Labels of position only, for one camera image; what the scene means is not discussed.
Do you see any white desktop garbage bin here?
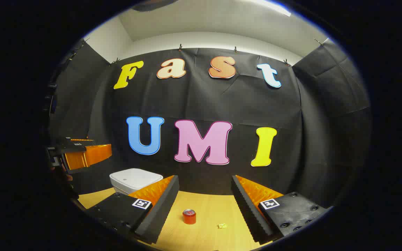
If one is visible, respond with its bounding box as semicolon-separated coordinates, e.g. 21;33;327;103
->
109;168;164;196

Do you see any red pop can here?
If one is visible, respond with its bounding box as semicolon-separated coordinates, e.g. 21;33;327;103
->
183;209;197;225

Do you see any black backdrop cloth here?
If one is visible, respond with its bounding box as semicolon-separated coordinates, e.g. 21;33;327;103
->
47;38;372;210

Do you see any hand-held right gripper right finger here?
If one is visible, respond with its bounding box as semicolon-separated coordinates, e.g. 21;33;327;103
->
231;175;329;244

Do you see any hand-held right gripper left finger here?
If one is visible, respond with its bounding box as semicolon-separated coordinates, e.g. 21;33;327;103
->
84;175;180;244

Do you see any wooden desktop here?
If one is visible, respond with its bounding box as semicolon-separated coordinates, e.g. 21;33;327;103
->
77;188;285;251

